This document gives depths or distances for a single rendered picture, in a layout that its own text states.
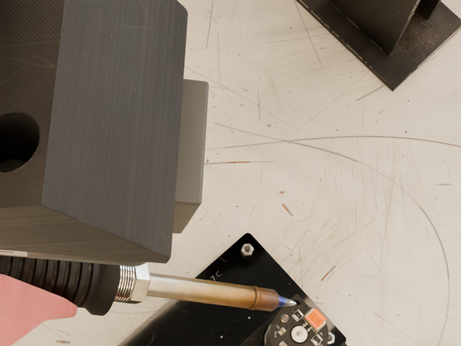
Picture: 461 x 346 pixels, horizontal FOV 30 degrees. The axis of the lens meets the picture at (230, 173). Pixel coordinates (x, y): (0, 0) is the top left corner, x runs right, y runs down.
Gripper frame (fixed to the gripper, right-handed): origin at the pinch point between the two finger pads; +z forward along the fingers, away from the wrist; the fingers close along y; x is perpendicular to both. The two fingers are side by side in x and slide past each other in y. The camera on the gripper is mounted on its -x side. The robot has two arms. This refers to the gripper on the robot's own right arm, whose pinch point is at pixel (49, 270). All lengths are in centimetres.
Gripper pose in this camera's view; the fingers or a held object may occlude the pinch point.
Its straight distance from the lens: 28.4
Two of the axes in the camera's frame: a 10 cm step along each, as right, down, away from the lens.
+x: -9.1, 0.7, 4.2
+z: 4.2, 2.8, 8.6
